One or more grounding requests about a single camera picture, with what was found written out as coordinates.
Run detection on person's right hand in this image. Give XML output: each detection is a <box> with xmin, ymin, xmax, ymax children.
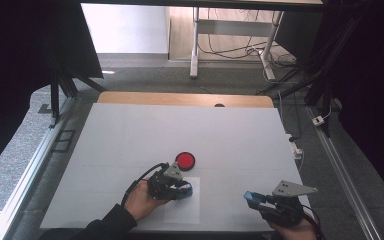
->
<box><xmin>267</xmin><ymin>217</ymin><xmax>318</xmax><ymax>240</ymax></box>

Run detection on white desk frame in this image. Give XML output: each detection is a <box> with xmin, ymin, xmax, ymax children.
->
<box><xmin>189</xmin><ymin>6</ymin><xmax>285</xmax><ymax>82</ymax></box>

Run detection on blue stamp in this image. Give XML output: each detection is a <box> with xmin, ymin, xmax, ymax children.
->
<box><xmin>179</xmin><ymin>184</ymin><xmax>194</xmax><ymax>201</ymax></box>

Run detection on person's left hand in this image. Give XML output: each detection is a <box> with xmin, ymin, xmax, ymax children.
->
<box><xmin>124</xmin><ymin>179</ymin><xmax>168</xmax><ymax>222</ymax></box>

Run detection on black metal stand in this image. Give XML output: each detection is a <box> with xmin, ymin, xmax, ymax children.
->
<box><xmin>255</xmin><ymin>4</ymin><xmax>351</xmax><ymax>138</ymax></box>
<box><xmin>37</xmin><ymin>41</ymin><xmax>108</xmax><ymax>130</ymax></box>

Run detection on white paper sheet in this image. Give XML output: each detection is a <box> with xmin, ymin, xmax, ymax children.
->
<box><xmin>163</xmin><ymin>176</ymin><xmax>201</xmax><ymax>225</ymax></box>

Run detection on blue transparent stamp cap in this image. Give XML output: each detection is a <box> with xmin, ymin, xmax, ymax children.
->
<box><xmin>243</xmin><ymin>190</ymin><xmax>268</xmax><ymax>210</ymax></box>

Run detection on white table cover board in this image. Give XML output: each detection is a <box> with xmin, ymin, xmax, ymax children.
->
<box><xmin>39</xmin><ymin>102</ymin><xmax>312</xmax><ymax>233</ymax></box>

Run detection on round red ink pad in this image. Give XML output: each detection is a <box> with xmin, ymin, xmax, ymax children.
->
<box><xmin>174</xmin><ymin>151</ymin><xmax>197</xmax><ymax>172</ymax></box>

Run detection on white power strip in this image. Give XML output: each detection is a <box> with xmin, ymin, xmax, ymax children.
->
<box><xmin>285</xmin><ymin>133</ymin><xmax>304</xmax><ymax>161</ymax></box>

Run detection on black curtain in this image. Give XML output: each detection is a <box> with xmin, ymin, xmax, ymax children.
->
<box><xmin>274</xmin><ymin>0</ymin><xmax>384</xmax><ymax>209</ymax></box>
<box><xmin>0</xmin><ymin>0</ymin><xmax>105</xmax><ymax>183</ymax></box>

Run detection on aluminium floor rail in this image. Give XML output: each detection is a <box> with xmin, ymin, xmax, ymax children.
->
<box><xmin>304</xmin><ymin>105</ymin><xmax>382</xmax><ymax>240</ymax></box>
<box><xmin>0</xmin><ymin>96</ymin><xmax>78</xmax><ymax>240</ymax></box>

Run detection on black floor cables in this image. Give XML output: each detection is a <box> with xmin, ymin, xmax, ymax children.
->
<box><xmin>197</xmin><ymin>8</ymin><xmax>298</xmax><ymax>68</ymax></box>

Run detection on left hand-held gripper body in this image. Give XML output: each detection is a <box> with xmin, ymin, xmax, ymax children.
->
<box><xmin>147</xmin><ymin>162</ymin><xmax>189</xmax><ymax>201</ymax></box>

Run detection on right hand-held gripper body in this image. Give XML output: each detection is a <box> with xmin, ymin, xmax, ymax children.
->
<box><xmin>259</xmin><ymin>180</ymin><xmax>319</xmax><ymax>228</ymax></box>

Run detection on red and black gripper cable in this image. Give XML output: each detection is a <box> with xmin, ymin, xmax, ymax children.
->
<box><xmin>300</xmin><ymin>203</ymin><xmax>325</xmax><ymax>240</ymax></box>

